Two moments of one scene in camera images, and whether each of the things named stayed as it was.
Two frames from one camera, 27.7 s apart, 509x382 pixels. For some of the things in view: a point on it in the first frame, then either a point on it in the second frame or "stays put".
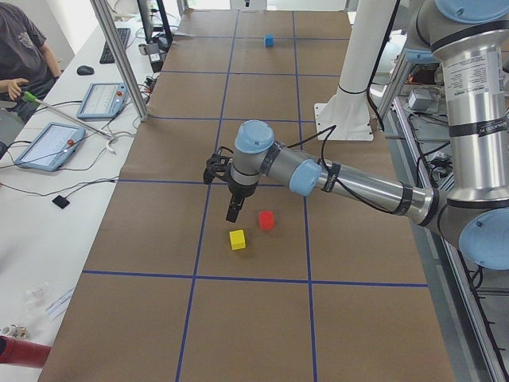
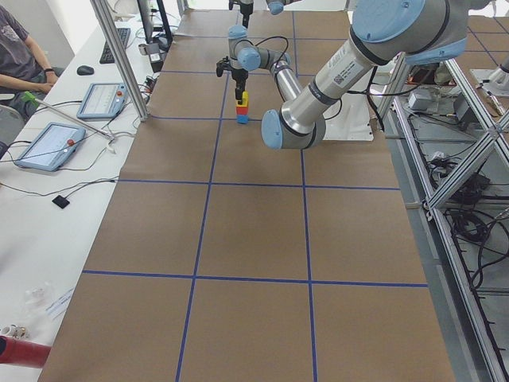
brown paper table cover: [304, 287] stays put
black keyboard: [106, 56] stays put
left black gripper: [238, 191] -> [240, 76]
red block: [266, 220] -> [242, 111]
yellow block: [238, 239] -> [245, 98]
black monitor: [155, 24] stays put
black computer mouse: [85, 70] stays put
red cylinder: [19, 352] stays put
